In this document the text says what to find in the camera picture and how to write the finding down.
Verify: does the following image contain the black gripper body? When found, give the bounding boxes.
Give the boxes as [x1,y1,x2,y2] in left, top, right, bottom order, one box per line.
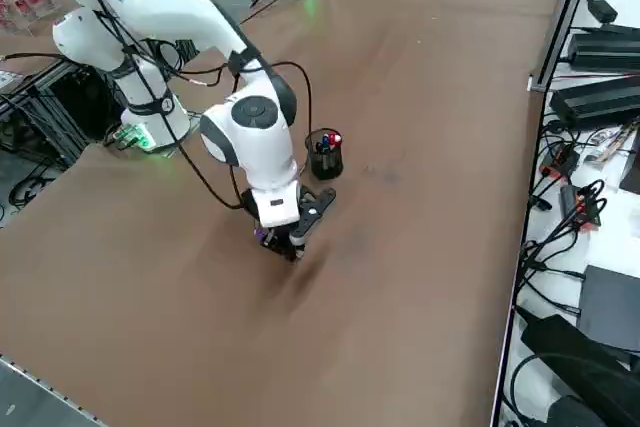
[242,186,317,236]

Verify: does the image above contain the aluminium frame post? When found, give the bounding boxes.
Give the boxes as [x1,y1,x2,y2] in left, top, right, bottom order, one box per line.
[527,0,601,94]

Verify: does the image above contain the small black power adapter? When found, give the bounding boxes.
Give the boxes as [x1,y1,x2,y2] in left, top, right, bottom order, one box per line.
[585,0,620,25]

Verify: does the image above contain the thick black floor cable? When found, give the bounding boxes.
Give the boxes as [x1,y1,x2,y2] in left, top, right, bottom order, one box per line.
[0,50,66,66]

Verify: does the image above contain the dark grey flat box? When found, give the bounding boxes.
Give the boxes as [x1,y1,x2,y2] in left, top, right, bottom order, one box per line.
[577,264,640,354]

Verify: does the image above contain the black mesh pen holder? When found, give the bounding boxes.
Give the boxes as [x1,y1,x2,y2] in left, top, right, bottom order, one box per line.
[304,127,346,181]

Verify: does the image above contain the large black bulky object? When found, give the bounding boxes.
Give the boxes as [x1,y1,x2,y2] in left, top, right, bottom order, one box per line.
[514,306,640,427]

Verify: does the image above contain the aluminium table edge rail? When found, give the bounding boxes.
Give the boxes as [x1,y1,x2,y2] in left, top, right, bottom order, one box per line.
[0,354,109,427]

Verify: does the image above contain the orange black connector module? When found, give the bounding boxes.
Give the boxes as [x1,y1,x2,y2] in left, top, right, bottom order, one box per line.
[542,142,581,179]
[558,184,607,233]

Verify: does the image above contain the black equipment box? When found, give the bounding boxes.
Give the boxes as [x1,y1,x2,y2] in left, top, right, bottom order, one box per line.
[49,66,125,144]

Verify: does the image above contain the long black power supply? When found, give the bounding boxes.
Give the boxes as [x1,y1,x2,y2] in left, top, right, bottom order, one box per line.
[549,75,640,129]
[567,24,640,71]

